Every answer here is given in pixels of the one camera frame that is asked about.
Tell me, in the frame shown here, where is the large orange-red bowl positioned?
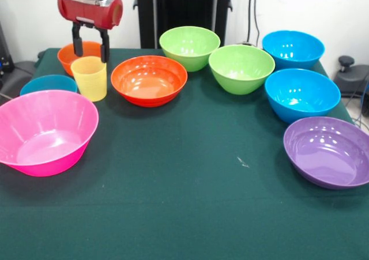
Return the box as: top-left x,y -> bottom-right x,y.
110,55 -> 189,108

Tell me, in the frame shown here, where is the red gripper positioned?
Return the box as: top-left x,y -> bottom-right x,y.
57,0 -> 124,64

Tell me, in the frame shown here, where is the small blue bowl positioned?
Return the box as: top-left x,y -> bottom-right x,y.
19,74 -> 78,97

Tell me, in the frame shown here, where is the large blue bowl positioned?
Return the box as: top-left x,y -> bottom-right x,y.
261,30 -> 326,70
264,68 -> 341,125

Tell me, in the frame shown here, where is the black stand with knob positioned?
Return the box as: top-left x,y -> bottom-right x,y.
334,55 -> 369,95

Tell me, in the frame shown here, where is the small orange bowl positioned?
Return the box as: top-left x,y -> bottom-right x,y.
57,41 -> 107,77

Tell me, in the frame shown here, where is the purple bowl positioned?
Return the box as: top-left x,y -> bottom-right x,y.
283,116 -> 369,190

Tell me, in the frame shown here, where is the yellow plastic cup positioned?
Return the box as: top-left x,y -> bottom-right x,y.
70,56 -> 108,103

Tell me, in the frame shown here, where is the black equipment box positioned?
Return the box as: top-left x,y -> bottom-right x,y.
0,23 -> 15,73

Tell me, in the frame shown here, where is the large pink bowl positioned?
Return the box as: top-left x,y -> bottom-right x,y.
0,89 -> 100,178

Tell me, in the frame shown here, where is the dark green tablecloth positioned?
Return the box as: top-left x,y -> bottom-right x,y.
0,47 -> 369,260

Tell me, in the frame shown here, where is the green bowl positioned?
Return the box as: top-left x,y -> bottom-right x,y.
159,25 -> 221,73
208,44 -> 276,96

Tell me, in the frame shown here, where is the black hanging cable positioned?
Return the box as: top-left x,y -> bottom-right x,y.
246,0 -> 261,46

